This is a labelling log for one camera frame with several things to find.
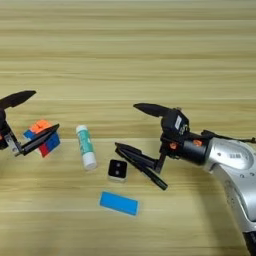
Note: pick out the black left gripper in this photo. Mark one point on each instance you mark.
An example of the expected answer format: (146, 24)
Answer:
(2, 133)

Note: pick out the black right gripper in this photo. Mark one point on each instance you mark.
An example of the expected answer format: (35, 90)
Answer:
(186, 150)

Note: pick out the multicolour puzzle cube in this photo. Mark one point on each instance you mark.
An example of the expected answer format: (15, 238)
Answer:
(39, 128)

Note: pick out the white green glue stick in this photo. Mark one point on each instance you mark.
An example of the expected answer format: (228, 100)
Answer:
(86, 146)

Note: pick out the blue rectangular eraser block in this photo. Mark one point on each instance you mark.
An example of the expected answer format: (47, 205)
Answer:
(119, 203)

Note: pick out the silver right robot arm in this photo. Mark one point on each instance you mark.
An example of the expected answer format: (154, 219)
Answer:
(233, 156)

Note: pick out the black box with white label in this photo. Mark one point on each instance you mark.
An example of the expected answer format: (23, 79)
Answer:
(175, 123)

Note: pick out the small black white square block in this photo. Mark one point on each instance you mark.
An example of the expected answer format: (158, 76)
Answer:
(117, 170)

